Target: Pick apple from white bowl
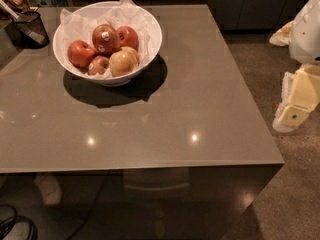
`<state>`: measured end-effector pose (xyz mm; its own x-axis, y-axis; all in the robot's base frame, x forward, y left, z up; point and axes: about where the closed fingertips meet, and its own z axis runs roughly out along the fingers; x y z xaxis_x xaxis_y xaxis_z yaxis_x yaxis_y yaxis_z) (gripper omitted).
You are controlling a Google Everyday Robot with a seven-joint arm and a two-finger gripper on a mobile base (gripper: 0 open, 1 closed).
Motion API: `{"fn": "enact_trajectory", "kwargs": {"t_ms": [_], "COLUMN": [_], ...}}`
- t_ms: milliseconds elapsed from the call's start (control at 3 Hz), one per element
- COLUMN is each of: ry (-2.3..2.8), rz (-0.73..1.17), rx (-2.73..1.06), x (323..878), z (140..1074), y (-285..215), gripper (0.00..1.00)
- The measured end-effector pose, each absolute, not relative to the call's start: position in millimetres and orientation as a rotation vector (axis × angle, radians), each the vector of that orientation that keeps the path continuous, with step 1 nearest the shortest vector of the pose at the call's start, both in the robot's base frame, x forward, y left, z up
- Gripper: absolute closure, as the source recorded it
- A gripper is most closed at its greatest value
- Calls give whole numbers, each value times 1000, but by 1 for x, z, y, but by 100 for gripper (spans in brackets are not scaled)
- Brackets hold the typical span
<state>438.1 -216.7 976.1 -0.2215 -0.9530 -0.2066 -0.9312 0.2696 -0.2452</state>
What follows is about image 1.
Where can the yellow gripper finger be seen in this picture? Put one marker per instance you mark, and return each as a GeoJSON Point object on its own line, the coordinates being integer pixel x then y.
{"type": "Point", "coordinates": [300, 96]}
{"type": "Point", "coordinates": [282, 36]}

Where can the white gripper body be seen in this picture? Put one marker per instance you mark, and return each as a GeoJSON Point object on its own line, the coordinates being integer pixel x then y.
{"type": "Point", "coordinates": [306, 34]}

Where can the red apple with stickers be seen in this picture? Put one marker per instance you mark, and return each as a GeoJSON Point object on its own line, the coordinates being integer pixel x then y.
{"type": "Point", "coordinates": [105, 39]}

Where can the red apple back right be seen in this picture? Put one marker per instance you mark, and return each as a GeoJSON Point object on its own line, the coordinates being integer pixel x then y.
{"type": "Point", "coordinates": [128, 37]}

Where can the yellow-red apple behind front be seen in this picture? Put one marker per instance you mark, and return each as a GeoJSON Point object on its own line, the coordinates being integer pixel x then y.
{"type": "Point", "coordinates": [133, 52]}

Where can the yellow-red apple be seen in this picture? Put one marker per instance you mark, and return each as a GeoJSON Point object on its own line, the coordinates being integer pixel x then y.
{"type": "Point", "coordinates": [133, 52]}
{"type": "Point", "coordinates": [123, 62]}

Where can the small red apple front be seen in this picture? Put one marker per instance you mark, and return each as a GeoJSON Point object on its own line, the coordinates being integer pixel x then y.
{"type": "Point", "coordinates": [98, 65]}

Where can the white ceramic bowl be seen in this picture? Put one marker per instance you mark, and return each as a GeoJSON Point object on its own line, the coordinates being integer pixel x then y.
{"type": "Point", "coordinates": [108, 43]}

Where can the red apple left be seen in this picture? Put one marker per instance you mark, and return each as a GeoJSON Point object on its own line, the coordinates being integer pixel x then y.
{"type": "Point", "coordinates": [80, 53]}

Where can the white tissue paper liner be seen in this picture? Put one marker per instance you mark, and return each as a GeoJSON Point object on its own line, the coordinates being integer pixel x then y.
{"type": "Point", "coordinates": [79, 25]}

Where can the white object in cup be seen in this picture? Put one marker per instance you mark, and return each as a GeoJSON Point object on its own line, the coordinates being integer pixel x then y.
{"type": "Point", "coordinates": [15, 15]}

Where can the black mesh pen cup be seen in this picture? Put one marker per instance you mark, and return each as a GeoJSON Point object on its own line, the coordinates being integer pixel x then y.
{"type": "Point", "coordinates": [24, 41]}

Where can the white object under table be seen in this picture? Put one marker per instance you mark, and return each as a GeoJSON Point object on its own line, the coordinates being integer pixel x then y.
{"type": "Point", "coordinates": [49, 188]}

